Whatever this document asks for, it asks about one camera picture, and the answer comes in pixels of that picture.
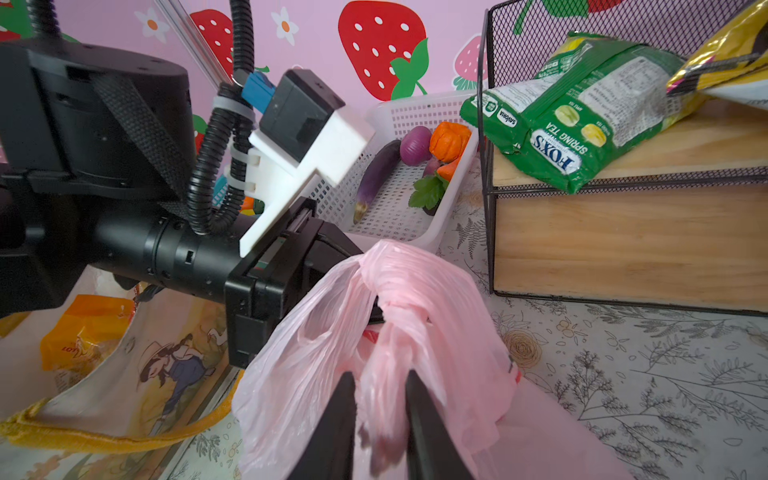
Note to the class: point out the long dark purple eggplant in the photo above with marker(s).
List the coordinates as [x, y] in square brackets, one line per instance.
[378, 171]

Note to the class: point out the green snack packet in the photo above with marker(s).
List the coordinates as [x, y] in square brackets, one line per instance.
[595, 99]

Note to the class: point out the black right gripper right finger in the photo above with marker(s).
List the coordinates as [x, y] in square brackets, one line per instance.
[431, 453]

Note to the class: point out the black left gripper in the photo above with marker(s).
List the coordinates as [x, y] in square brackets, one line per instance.
[99, 146]

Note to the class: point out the pink plastic grocery bag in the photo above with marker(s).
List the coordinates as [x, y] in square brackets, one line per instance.
[381, 315]

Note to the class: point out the yellow snack packet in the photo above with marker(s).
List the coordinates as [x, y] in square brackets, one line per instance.
[86, 334]

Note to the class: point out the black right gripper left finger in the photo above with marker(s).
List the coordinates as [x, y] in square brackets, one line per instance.
[330, 450]

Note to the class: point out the orange toy pumpkin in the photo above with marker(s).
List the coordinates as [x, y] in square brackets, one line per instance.
[449, 141]

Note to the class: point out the black wire mesh basket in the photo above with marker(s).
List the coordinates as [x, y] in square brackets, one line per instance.
[679, 222]

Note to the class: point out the white plastic vegetable basket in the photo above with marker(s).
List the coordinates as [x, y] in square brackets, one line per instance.
[389, 216]

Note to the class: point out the white canvas tote bag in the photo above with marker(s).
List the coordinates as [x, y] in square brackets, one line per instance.
[168, 370]

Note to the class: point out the colourful snack packet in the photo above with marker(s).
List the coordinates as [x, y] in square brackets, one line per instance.
[732, 64]

